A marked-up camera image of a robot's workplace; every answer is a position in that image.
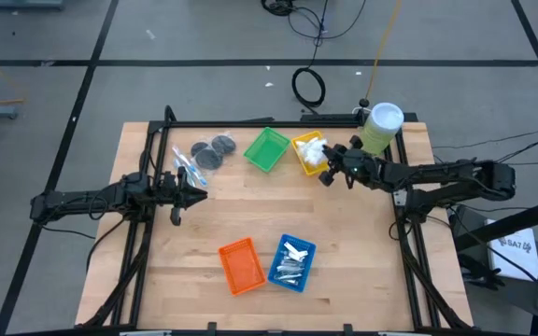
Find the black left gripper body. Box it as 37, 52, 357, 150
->
158, 171, 190, 228

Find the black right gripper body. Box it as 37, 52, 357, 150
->
319, 147, 385, 188

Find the bagged blue white toothbrush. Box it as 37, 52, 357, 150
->
171, 145, 208, 187
172, 157, 196, 189

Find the yellow plastic basket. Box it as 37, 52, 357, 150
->
290, 130, 337, 177

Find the green disinfecting wipes canister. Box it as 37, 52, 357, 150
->
358, 102, 405, 157

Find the green plastic basket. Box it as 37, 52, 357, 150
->
243, 126, 292, 173

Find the orange plastic basket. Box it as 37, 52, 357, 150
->
217, 236, 267, 297

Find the blue plastic basket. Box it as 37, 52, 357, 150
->
267, 232, 318, 294

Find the black gantry beam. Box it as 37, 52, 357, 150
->
453, 192, 538, 253

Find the white box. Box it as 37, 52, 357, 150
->
485, 217, 538, 282

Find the black aluminium table frame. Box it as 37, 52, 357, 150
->
79, 105, 475, 336

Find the black coiled cable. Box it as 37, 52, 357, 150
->
290, 67, 327, 109

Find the yellow hanging cable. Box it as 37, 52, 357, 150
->
363, 0, 404, 102

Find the grey blue base plate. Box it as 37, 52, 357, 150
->
0, 0, 64, 11

